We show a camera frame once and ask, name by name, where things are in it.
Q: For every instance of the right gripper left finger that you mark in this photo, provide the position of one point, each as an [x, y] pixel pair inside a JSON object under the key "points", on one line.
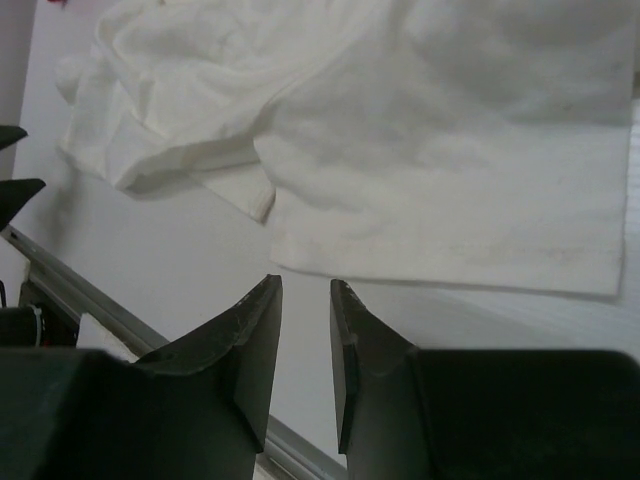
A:
{"points": [[239, 348]]}

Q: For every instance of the white t shirt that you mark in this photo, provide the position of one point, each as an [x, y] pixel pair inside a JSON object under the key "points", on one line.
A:
{"points": [[481, 143]]}

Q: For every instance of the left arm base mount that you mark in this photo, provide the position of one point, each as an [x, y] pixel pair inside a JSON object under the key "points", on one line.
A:
{"points": [[37, 321]]}

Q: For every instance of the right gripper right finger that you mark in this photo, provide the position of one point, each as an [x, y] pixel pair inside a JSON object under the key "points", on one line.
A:
{"points": [[362, 347]]}

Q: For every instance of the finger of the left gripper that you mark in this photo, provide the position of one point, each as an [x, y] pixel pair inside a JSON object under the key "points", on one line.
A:
{"points": [[10, 135], [14, 194]]}

